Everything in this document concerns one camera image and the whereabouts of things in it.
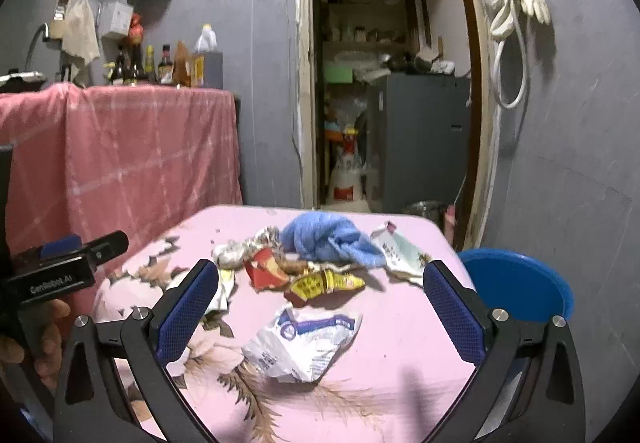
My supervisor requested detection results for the amber oil bottle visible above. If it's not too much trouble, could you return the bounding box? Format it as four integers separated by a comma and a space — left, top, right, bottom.
172, 41, 193, 88

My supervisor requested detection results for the crumpled silver wrapper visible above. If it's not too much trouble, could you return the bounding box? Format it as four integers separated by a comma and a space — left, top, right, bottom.
212, 225, 283, 270

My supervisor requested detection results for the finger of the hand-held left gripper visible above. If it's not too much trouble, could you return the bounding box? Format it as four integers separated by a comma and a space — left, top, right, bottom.
81, 230, 130, 269
40, 235, 84, 259

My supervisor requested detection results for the yellow red snack wrapper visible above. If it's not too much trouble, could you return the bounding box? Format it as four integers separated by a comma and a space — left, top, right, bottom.
284, 269, 367, 308

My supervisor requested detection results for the green box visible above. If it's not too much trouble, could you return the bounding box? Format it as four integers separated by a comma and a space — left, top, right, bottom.
324, 63, 360, 84

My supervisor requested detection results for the grey carton box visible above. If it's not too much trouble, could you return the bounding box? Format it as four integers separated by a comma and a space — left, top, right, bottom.
191, 50, 224, 90

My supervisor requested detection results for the steel pot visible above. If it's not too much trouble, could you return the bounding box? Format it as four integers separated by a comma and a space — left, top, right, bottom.
402, 200, 448, 229

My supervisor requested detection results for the grey refrigerator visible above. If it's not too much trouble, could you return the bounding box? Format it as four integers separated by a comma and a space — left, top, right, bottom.
367, 73, 472, 214

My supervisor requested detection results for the blue cloth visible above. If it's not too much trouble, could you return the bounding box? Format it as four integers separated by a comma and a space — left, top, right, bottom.
280, 213, 388, 270

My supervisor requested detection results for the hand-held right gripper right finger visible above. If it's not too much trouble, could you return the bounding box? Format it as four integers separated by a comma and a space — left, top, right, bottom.
422, 259, 586, 443

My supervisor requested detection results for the pink checked cloth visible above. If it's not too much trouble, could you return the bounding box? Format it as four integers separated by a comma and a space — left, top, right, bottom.
0, 83, 244, 274

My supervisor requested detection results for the white cable bundle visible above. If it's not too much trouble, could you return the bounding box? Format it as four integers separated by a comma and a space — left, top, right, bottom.
489, 0, 531, 110

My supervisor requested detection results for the person's left hand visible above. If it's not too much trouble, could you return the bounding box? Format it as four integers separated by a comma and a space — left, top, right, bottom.
0, 298, 72, 376

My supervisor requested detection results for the beige hanging cloth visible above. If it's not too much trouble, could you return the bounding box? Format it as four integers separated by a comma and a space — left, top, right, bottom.
61, 0, 101, 64

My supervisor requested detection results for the wooden board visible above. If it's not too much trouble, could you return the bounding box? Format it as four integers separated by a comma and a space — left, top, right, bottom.
50, 0, 76, 38

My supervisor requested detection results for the crumpled white wrapper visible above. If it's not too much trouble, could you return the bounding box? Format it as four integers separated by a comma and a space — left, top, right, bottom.
202, 268, 237, 324

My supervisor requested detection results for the white blue plastic wrapper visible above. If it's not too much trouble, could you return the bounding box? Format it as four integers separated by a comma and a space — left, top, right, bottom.
241, 305, 362, 384

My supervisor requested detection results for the colourful plastic toy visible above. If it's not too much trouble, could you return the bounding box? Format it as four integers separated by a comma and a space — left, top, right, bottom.
324, 118, 358, 144

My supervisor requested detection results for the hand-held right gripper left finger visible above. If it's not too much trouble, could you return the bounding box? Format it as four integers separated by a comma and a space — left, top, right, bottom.
52, 259, 221, 443

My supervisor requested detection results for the blue plastic basin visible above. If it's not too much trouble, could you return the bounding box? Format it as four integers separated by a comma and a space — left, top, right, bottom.
457, 248, 575, 399

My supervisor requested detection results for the red beige torn carton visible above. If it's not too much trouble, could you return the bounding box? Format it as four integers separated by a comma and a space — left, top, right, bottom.
244, 247, 292, 293

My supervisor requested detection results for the white paper chopstick packet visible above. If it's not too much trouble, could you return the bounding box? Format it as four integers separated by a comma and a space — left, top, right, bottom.
370, 221, 433, 281

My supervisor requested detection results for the pink floral tablecloth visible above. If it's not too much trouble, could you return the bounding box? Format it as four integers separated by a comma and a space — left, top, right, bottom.
92, 204, 476, 443

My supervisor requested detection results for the white wall box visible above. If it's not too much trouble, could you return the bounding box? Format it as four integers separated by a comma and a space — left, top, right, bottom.
101, 1, 135, 41

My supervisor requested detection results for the wooden door frame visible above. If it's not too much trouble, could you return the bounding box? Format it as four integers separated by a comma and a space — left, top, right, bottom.
295, 0, 501, 251

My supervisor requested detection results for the clear oil jug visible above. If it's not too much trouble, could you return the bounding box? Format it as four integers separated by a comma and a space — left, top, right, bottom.
194, 24, 218, 54

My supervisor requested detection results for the black stove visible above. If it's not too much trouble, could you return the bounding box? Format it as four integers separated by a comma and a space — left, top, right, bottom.
0, 70, 48, 91

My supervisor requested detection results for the white bottle red label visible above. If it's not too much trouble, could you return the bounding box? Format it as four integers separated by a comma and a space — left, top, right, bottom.
327, 153, 371, 214

